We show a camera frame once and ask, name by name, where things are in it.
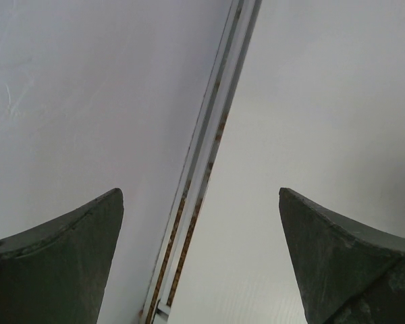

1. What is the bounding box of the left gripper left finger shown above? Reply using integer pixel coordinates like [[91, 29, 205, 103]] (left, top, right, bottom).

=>
[[0, 188, 124, 324]]

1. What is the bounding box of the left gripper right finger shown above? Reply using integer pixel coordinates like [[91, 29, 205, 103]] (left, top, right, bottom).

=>
[[279, 188, 405, 323]]

